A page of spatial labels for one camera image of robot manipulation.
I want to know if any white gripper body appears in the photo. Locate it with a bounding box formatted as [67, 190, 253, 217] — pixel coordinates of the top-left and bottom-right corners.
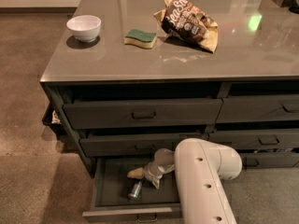
[144, 161, 175, 183]

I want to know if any redbull can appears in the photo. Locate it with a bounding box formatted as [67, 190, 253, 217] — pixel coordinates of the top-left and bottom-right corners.
[128, 179, 144, 200]

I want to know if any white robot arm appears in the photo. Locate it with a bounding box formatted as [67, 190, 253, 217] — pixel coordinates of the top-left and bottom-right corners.
[127, 138, 242, 224]

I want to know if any middle left drawer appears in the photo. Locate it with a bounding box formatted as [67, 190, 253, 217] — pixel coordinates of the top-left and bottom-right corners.
[79, 133, 208, 157]

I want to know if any open bottom left drawer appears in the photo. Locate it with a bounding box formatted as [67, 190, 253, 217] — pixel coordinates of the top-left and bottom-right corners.
[82, 155, 182, 224]

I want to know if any top left drawer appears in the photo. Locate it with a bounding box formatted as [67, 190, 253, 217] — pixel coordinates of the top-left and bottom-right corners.
[64, 98, 222, 129]

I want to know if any grey counter cabinet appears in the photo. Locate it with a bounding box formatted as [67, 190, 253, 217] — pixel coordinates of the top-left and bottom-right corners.
[41, 0, 299, 171]

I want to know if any bottom right drawer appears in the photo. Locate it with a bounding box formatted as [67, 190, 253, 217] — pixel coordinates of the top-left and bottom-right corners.
[240, 152, 299, 169]

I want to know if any middle right drawer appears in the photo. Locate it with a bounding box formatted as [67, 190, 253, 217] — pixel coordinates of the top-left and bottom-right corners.
[208, 129, 299, 150]

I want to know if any top right drawer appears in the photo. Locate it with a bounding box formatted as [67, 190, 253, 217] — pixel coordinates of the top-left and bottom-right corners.
[217, 95, 299, 123]

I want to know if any dark side basket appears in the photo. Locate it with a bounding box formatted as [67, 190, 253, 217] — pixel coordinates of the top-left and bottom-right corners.
[42, 104, 64, 134]

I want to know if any green and yellow sponge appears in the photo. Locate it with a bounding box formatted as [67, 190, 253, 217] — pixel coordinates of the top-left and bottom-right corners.
[124, 29, 157, 49]

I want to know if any brown chip bag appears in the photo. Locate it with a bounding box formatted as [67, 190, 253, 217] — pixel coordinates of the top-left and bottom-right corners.
[153, 0, 218, 53]

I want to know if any white ceramic bowl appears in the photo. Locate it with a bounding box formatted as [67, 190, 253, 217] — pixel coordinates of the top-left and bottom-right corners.
[66, 15, 101, 43]

